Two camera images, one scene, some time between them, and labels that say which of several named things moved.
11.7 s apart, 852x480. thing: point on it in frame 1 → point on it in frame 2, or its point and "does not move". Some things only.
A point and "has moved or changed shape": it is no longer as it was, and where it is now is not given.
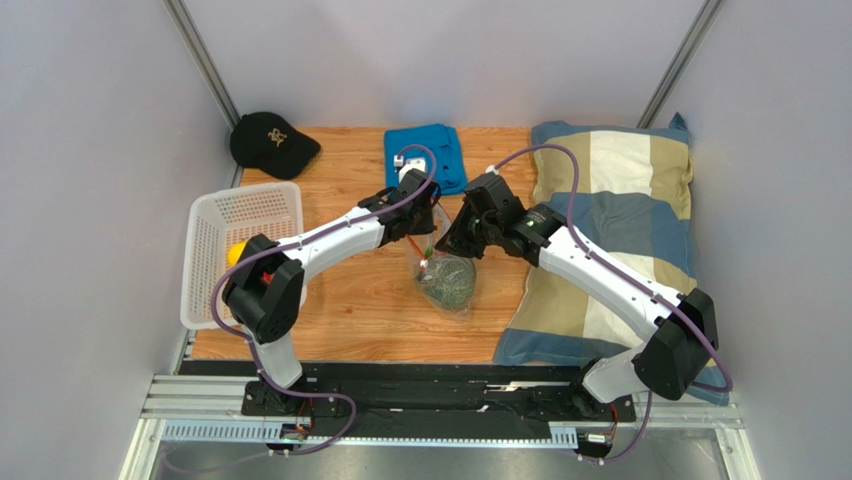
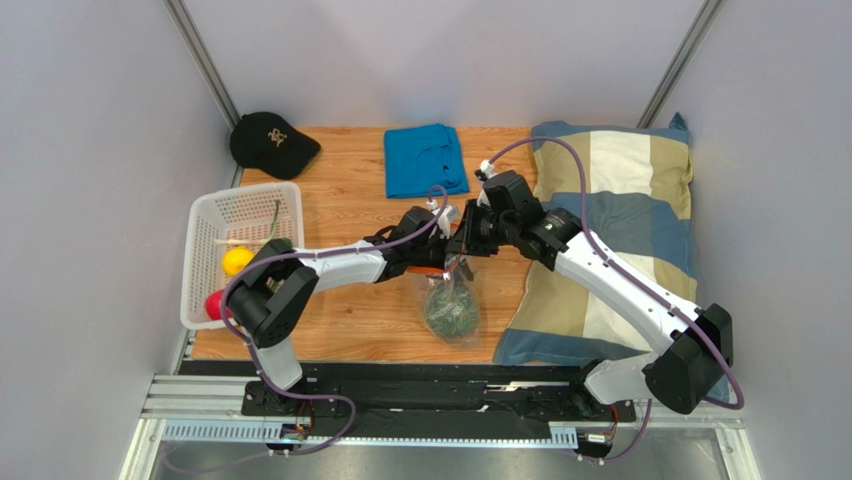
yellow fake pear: [235, 251] does not move
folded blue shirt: [437, 144] does not move
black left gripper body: [421, 221] → [432, 255]
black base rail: [423, 402] does not move
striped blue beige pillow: [623, 194] does not move
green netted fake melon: [448, 281] → [452, 310]
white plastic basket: [220, 219] does not move
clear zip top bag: [445, 280] has moved or changed shape
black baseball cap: [268, 142] does not move
